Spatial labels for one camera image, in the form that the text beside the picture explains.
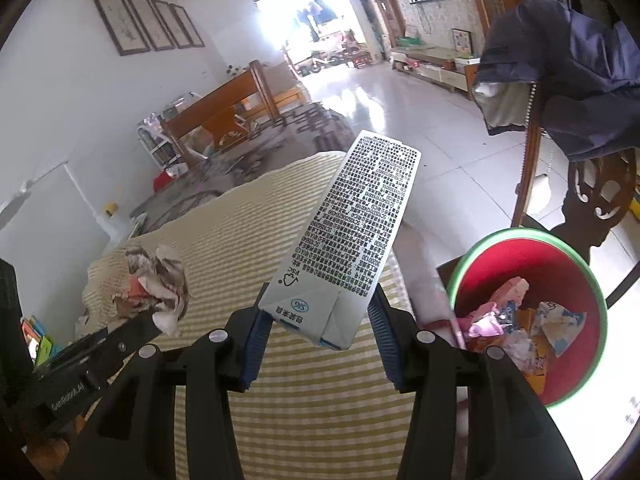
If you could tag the small standing picture frame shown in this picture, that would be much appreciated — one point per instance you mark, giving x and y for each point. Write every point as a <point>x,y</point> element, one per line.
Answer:
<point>462,41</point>

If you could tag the hanging laundry clothes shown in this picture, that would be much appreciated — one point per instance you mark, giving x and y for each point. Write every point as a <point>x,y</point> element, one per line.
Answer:
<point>315,15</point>

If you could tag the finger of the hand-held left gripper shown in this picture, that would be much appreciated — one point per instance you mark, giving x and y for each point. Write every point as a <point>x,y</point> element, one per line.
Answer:
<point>130,332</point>

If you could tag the red bucket with green rim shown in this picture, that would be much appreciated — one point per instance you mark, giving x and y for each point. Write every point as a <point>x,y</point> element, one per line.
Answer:
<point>480,270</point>

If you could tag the wooden bench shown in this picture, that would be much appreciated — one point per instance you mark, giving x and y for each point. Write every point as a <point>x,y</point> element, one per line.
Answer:
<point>215,100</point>

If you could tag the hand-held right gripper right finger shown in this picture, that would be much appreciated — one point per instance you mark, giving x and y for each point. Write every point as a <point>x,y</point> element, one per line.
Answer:
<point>387,350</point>

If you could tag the white plastic bag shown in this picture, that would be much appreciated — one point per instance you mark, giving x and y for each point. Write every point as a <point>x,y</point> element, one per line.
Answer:
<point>176,170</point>

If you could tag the framed wall picture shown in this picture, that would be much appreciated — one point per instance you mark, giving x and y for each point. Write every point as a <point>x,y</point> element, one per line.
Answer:
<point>187,25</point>
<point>150,22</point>
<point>172,24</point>
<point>120,22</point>

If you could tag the pink printed plastic bag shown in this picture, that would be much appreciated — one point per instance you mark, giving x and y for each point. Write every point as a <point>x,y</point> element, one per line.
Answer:
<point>482,327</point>

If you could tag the white milk carton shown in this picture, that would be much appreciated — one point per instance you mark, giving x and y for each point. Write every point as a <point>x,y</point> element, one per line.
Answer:
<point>350,220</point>

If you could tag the white blue paper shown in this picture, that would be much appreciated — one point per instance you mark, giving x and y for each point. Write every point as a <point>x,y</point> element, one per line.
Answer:
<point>520,352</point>

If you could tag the red bag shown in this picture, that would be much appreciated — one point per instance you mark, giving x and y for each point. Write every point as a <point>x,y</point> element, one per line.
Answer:
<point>162,181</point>

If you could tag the wooden chair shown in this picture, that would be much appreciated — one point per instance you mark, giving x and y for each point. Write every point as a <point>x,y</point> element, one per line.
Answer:
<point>600,200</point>

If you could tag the yellow toy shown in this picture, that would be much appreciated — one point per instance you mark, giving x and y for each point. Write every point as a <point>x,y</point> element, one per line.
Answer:
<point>110,209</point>

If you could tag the wooden television cabinet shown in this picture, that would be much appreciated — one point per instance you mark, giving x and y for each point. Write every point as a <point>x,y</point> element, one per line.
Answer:
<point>435,67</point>

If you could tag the brown paper ball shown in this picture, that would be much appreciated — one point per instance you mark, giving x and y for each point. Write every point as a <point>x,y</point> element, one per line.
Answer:
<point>155,280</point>

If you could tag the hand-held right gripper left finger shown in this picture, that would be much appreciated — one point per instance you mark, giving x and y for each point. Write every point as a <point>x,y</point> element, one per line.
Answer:
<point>255,355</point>

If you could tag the grey patterned rug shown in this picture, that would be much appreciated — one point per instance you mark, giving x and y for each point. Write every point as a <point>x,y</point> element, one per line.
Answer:
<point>300,130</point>

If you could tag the blue white wrapper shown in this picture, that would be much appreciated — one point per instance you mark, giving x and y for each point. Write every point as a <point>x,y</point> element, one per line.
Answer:
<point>555,325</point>

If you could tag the yellow striped blanket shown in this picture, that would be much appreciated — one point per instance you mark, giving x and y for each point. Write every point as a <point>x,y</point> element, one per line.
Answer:
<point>300,435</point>

